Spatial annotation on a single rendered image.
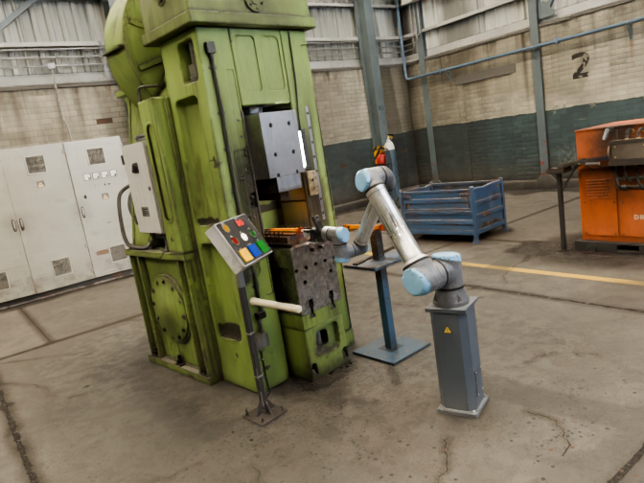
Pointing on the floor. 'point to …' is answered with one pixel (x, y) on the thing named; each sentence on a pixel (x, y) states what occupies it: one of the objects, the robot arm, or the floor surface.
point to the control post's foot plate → (264, 413)
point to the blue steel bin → (454, 208)
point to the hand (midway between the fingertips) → (303, 229)
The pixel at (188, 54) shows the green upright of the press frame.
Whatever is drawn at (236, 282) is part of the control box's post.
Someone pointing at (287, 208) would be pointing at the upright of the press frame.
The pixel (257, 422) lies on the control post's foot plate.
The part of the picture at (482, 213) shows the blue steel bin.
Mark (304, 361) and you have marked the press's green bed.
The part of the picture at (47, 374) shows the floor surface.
